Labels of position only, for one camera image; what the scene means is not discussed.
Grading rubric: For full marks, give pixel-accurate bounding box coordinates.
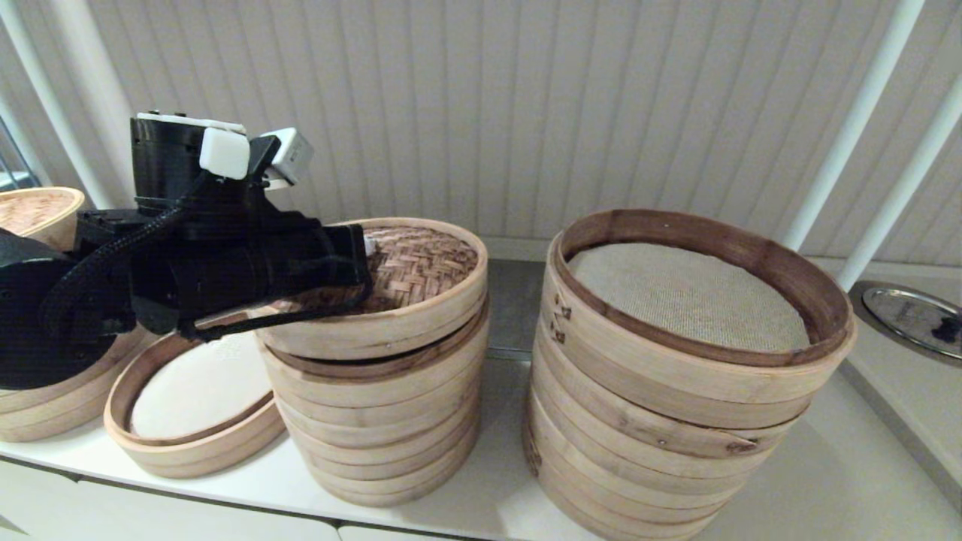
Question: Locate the woven bamboo steamer lid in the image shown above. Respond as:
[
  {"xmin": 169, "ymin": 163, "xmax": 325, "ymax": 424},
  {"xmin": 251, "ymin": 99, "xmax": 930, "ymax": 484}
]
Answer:
[
  {"xmin": 256, "ymin": 218, "xmax": 489, "ymax": 361},
  {"xmin": 0, "ymin": 188, "xmax": 87, "ymax": 252}
]

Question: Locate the white round steamer liner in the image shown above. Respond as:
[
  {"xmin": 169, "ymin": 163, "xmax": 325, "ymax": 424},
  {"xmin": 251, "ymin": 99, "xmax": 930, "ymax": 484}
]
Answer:
[{"xmin": 129, "ymin": 334, "xmax": 273, "ymax": 440}]

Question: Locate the large bamboo steamer basket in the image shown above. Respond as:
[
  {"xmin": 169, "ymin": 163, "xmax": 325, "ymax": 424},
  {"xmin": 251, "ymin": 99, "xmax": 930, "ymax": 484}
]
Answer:
[
  {"xmin": 526, "ymin": 462, "xmax": 625, "ymax": 541},
  {"xmin": 524, "ymin": 432, "xmax": 726, "ymax": 541},
  {"xmin": 525, "ymin": 387, "xmax": 779, "ymax": 521},
  {"xmin": 547, "ymin": 209, "xmax": 858, "ymax": 431},
  {"xmin": 534, "ymin": 334, "xmax": 811, "ymax": 483}
]

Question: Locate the tan mesh steamer liner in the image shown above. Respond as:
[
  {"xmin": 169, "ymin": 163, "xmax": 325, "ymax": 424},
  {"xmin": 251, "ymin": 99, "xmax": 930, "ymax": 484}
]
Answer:
[{"xmin": 567, "ymin": 242, "xmax": 812, "ymax": 354}]

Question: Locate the stainless steel round lid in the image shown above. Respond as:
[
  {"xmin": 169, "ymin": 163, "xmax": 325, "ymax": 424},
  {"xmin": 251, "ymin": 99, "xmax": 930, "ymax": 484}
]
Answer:
[{"xmin": 863, "ymin": 287, "xmax": 962, "ymax": 358}]

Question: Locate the white square connector block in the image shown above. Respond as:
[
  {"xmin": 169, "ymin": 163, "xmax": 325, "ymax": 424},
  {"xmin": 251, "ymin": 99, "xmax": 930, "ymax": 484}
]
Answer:
[{"xmin": 199, "ymin": 128, "xmax": 250, "ymax": 180}]

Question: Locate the white metal pole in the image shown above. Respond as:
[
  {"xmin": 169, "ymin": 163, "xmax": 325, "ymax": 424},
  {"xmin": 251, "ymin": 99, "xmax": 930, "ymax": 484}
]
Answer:
[
  {"xmin": 782, "ymin": 0, "xmax": 927, "ymax": 252},
  {"xmin": 0, "ymin": 0, "xmax": 113, "ymax": 211},
  {"xmin": 836, "ymin": 94, "xmax": 962, "ymax": 292}
]

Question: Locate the white cabinet front panel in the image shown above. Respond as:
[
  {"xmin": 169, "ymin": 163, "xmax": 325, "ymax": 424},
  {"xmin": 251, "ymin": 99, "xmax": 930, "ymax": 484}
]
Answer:
[
  {"xmin": 0, "ymin": 460, "xmax": 87, "ymax": 541},
  {"xmin": 71, "ymin": 481, "xmax": 343, "ymax": 541}
]

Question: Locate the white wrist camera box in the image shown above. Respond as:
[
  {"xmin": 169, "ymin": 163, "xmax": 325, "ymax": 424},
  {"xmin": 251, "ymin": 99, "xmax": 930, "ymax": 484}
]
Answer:
[{"xmin": 259, "ymin": 128, "xmax": 315, "ymax": 189}]

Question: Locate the black braided cable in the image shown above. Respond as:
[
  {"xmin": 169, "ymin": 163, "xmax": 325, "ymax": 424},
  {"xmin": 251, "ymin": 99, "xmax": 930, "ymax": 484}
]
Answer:
[{"xmin": 39, "ymin": 171, "xmax": 215, "ymax": 340}]

